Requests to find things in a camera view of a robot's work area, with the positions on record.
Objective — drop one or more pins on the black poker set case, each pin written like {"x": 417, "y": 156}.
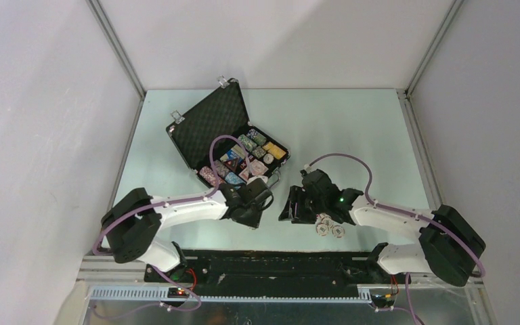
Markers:
{"x": 210, "y": 128}

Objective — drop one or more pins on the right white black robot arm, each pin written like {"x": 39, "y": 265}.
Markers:
{"x": 441, "y": 242}

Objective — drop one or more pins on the blue patterned card deck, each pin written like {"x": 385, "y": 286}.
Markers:
{"x": 235, "y": 159}

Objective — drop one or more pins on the purple grey chip stack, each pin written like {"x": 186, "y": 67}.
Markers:
{"x": 222, "y": 169}

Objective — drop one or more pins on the red playing card deck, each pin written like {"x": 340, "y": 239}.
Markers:
{"x": 256, "y": 168}

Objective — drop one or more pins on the green poker chip stack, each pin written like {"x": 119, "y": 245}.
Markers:
{"x": 248, "y": 143}

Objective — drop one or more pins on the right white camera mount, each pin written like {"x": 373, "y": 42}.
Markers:
{"x": 306, "y": 169}

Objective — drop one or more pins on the yellow poker chip stack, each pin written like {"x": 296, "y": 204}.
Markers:
{"x": 276, "y": 151}

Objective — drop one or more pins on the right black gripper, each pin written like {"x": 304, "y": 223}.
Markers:
{"x": 296, "y": 194}

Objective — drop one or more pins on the white red chip stack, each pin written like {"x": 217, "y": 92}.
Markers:
{"x": 325, "y": 226}

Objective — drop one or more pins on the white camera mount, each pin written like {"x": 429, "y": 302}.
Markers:
{"x": 306, "y": 169}
{"x": 262, "y": 178}

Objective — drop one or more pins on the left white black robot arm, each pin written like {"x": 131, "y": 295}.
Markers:
{"x": 132, "y": 226}

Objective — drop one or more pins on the light blue chip stack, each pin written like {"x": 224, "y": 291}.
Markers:
{"x": 234, "y": 179}

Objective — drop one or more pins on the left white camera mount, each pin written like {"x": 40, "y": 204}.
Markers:
{"x": 262, "y": 178}

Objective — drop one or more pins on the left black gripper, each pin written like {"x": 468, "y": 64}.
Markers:
{"x": 254, "y": 220}

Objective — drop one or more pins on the red white chip row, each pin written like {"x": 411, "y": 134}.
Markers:
{"x": 208, "y": 175}

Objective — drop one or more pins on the blue white chip stack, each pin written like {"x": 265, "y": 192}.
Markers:
{"x": 256, "y": 136}

